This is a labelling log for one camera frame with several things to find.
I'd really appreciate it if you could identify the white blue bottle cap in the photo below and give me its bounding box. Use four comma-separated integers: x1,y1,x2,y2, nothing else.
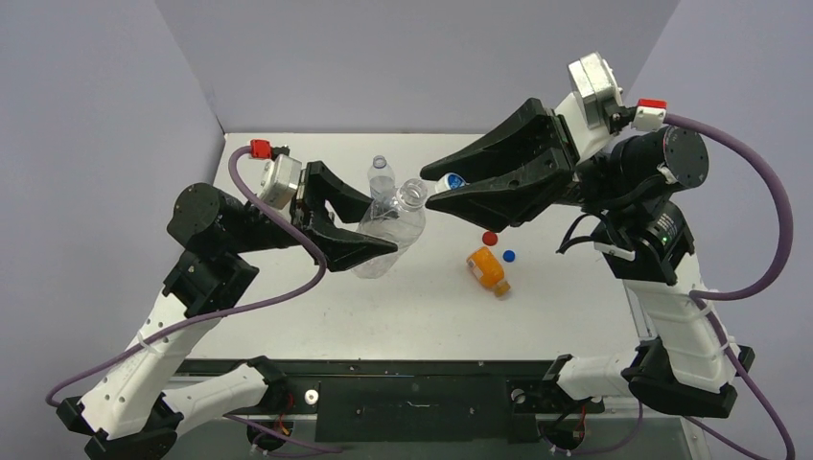
434,172,467,194

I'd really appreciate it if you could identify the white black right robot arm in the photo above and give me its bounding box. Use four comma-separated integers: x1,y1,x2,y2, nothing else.
420,95,754,419

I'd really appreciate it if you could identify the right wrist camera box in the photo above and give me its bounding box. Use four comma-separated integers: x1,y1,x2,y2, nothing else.
555,52,669,160

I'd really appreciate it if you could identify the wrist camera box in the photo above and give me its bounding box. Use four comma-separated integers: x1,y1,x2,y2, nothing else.
258,154,302,210
555,52,669,160

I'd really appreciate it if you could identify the red bottle cap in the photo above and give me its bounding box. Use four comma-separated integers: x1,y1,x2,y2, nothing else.
481,231,499,246

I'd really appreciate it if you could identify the orange juice bottle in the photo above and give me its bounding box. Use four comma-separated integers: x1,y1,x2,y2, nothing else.
466,246,511,298

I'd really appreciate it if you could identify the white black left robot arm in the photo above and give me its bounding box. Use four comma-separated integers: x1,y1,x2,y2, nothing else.
57,158,397,459

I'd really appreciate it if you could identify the clear crushed plastic bottle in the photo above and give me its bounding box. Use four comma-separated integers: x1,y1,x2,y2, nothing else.
352,178,429,279

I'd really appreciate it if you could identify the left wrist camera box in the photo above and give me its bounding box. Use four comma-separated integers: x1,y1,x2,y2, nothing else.
258,154,302,210

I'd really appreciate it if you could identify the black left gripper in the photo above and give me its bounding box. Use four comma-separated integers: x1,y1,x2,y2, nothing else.
225,164,398,266

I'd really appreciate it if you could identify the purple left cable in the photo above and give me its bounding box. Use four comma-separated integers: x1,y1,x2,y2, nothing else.
44,139,328,455

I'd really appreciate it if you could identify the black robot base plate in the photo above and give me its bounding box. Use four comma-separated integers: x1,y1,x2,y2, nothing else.
184,358,605,446

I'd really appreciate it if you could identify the Pepsi bottle blue label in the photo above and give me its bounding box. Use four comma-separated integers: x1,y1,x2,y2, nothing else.
367,155,395,200

